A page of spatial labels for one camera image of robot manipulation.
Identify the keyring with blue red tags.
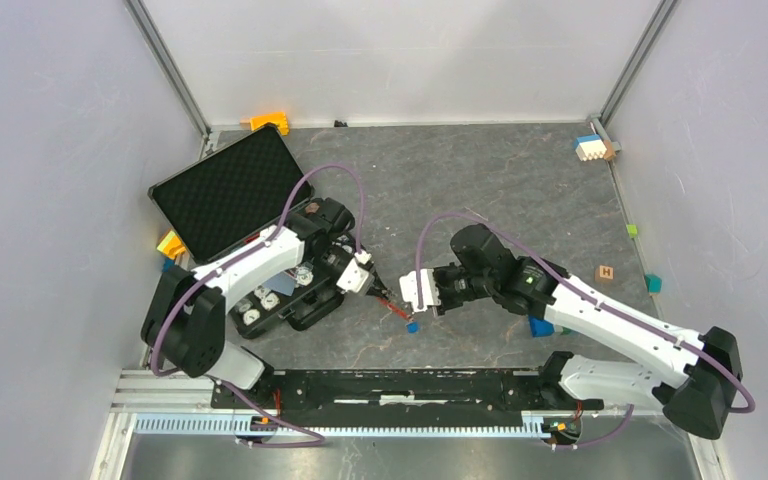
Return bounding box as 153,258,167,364
379,298,420,334

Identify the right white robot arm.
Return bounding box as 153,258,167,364
408,223,755,440

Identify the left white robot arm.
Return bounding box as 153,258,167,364
141,198,393,408

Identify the blue green white brick stack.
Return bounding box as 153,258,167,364
528,316,572,338

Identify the black poker chip case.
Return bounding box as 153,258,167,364
149,125,355,339

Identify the wooden letter H cube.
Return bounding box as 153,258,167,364
594,265,615,283

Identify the orange toy brick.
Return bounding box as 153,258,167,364
248,112,290,136

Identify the yellow orange brick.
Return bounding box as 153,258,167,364
156,230,187,260

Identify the small blue block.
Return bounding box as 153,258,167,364
161,258,176,272

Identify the blue white brown brick stack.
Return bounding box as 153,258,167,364
574,134,616,161

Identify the teal cube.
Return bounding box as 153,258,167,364
644,273,663,295

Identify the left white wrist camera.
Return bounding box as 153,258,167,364
336,250,373,295

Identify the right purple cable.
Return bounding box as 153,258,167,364
414,212,756,415

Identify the purple cable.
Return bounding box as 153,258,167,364
414,212,756,415
150,163,367,378

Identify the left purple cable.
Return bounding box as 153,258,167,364
150,163,367,378

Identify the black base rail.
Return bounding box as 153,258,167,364
245,352,605,428

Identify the white slotted cable duct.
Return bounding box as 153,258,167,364
133,413,550,440

